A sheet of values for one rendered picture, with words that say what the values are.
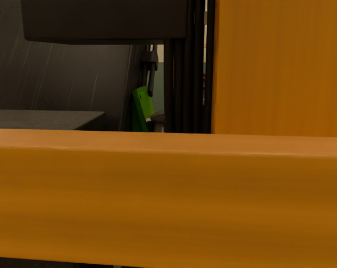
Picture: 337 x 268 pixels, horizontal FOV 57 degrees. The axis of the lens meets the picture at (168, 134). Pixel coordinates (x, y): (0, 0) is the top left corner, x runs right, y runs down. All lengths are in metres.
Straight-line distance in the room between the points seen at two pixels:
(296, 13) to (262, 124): 0.08
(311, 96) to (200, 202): 0.11
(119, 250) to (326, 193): 0.14
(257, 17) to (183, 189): 0.13
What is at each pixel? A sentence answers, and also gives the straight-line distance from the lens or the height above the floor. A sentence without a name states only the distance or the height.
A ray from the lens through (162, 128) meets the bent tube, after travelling 0.61.
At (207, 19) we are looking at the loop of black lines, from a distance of 0.32.
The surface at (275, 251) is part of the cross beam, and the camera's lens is 0.23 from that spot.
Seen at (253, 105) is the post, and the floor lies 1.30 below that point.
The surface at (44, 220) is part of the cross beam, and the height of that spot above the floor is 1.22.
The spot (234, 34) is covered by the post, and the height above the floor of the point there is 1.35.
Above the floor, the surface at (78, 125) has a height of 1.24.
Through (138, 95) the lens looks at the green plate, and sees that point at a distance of 0.61.
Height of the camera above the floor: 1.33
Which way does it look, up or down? 14 degrees down
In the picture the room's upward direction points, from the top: straight up
